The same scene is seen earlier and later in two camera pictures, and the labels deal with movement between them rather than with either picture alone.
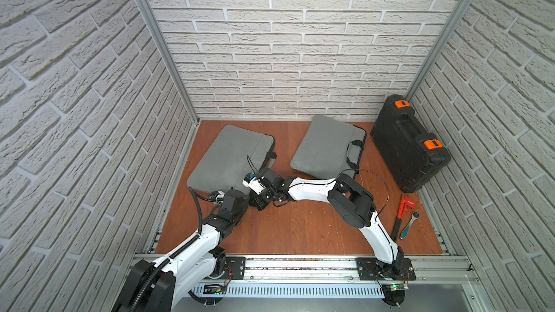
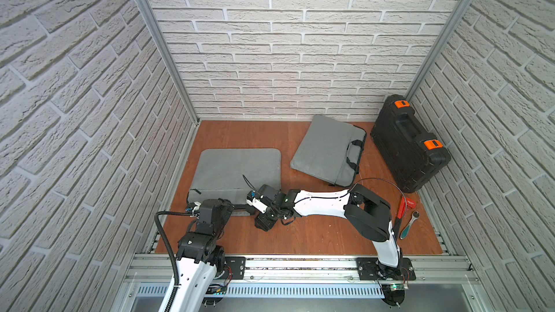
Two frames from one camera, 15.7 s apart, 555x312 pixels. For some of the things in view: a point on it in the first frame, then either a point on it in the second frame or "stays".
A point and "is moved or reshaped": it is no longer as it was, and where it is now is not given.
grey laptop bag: (235, 153) is moved or reshaped
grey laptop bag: (329, 148) stays
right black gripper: (257, 201) to (262, 222)
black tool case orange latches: (412, 152) stays
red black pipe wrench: (406, 203) stays
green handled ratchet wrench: (415, 215) stays
